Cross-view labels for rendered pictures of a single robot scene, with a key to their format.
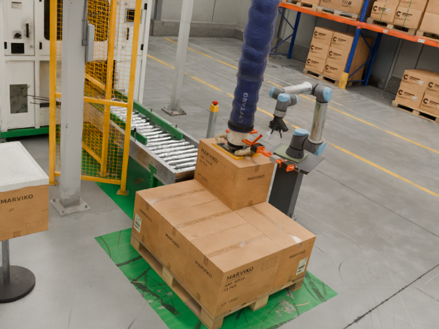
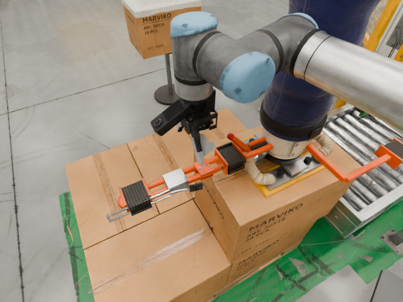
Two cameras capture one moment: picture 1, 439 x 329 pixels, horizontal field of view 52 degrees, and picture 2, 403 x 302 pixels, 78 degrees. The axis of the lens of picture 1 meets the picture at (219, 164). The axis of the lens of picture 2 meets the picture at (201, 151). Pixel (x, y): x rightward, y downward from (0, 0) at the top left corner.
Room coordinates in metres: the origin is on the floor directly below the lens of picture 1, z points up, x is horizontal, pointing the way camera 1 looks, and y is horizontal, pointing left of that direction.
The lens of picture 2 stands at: (3.55, -0.88, 1.76)
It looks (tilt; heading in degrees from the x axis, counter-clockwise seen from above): 48 degrees down; 105
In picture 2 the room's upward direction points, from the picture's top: straight up
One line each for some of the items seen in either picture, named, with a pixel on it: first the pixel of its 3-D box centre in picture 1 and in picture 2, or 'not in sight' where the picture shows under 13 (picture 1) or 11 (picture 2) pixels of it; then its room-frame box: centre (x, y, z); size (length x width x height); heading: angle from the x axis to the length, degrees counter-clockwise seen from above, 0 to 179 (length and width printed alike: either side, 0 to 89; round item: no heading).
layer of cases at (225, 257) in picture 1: (219, 233); (187, 202); (3.25, -0.11, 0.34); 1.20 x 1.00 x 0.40; 43
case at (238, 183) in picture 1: (232, 170); (267, 184); (3.68, -0.13, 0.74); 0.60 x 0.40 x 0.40; 40
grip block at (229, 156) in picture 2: (257, 147); (229, 157); (3.50, -0.29, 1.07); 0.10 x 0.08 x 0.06; 132
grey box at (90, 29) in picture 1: (87, 40); not in sight; (3.86, 1.31, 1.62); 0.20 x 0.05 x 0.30; 43
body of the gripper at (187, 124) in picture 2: (276, 122); (197, 109); (3.41, -0.39, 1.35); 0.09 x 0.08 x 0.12; 43
